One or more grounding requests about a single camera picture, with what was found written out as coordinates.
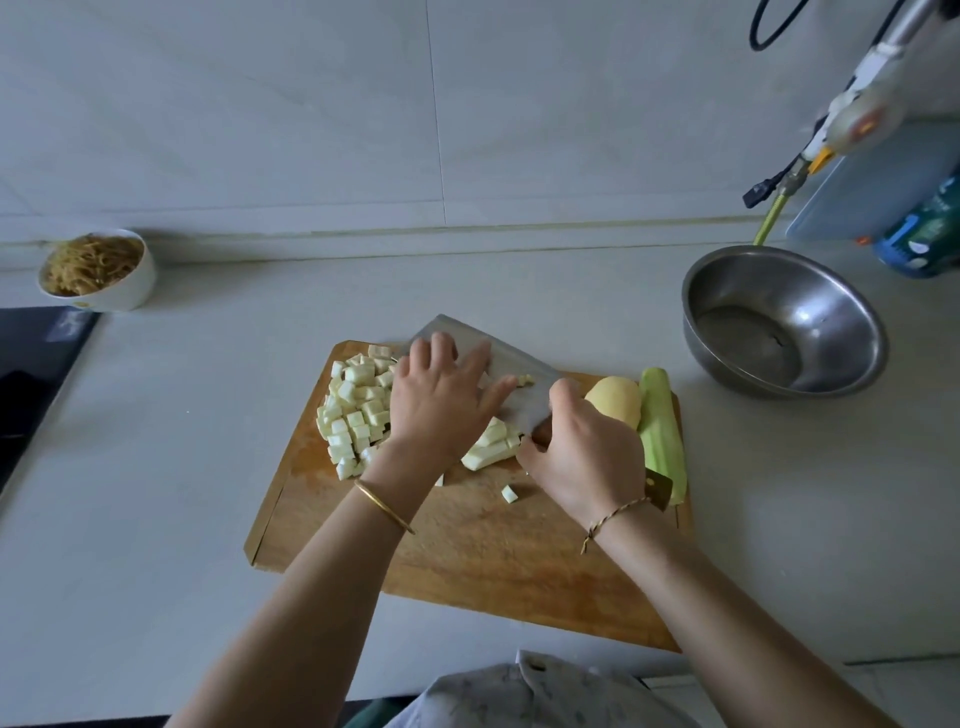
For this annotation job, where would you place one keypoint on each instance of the wooden cutting board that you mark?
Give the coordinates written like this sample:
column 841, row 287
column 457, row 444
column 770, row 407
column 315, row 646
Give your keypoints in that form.
column 480, row 555

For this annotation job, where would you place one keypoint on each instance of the person's left hand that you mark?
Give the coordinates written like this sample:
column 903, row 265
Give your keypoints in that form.
column 435, row 402

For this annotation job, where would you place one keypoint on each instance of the pale green cabbage vegetable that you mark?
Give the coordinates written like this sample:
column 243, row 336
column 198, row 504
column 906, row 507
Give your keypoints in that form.
column 354, row 405

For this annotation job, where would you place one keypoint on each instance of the light blue plastic board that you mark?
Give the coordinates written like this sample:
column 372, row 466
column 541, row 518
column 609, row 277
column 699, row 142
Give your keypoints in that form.
column 870, row 188

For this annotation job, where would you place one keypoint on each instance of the pile of white diced vegetable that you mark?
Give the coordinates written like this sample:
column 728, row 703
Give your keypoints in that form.
column 491, row 446

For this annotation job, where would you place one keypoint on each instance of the deep stainless steel bowl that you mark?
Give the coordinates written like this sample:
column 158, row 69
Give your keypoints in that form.
column 840, row 300

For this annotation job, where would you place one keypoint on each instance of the person's left forearm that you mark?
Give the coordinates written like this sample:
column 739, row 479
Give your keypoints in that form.
column 293, row 623

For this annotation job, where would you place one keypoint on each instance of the gold bangle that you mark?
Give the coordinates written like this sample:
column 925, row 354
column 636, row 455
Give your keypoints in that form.
column 384, row 507

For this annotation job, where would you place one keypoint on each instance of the white patterned garment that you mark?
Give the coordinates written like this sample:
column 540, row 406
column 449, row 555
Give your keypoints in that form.
column 525, row 698

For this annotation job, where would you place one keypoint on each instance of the peeled yellow potato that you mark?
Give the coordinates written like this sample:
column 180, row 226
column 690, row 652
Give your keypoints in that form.
column 618, row 398

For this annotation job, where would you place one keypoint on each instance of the peeled green cucumber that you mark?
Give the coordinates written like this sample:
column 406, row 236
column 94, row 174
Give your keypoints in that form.
column 662, row 432

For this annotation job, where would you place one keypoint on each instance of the dark green trousers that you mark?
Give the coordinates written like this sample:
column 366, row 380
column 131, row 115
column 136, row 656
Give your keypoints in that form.
column 372, row 713

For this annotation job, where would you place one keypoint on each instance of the person's right forearm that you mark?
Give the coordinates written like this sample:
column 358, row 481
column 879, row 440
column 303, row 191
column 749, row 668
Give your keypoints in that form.
column 735, row 630

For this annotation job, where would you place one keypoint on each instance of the person's right hand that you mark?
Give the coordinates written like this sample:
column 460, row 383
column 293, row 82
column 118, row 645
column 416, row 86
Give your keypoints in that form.
column 588, row 450

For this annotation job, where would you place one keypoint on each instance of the white bowl of noodles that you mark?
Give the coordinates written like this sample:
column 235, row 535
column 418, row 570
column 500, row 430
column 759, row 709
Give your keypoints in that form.
column 98, row 267

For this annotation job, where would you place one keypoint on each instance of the dark green bottle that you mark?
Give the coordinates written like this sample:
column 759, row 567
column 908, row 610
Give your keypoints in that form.
column 923, row 233

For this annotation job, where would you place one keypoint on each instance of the black gas stove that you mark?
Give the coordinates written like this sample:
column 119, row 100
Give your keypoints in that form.
column 33, row 390

